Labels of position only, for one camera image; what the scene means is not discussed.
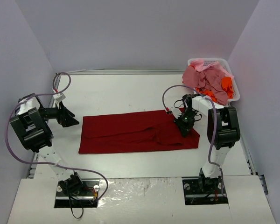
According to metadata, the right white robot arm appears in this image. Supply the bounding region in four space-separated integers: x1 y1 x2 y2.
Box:
171 94 240 193

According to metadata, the white plastic basket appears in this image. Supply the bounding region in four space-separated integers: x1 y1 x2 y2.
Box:
188 58 240 103

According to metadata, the dark red t-shirt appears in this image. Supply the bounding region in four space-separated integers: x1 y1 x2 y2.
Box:
78 110 200 154

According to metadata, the black thin cable loop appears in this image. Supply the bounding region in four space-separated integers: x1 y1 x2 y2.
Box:
69 198 84 219

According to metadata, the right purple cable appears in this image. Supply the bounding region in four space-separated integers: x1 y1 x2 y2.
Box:
161 84 227 196

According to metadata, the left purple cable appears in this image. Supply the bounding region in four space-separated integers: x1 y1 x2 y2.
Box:
4 72 109 203

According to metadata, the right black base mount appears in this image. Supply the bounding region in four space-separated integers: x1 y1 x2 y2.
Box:
182 177 228 205

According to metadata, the purple cable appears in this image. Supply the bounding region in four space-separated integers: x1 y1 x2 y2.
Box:
161 84 227 196
4 72 109 203

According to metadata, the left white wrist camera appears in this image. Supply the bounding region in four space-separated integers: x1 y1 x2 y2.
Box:
53 93 66 103

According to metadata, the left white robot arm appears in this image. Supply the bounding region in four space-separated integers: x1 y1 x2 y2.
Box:
10 93 85 195

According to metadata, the pink t-shirt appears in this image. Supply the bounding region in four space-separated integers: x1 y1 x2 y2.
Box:
182 58 236 105

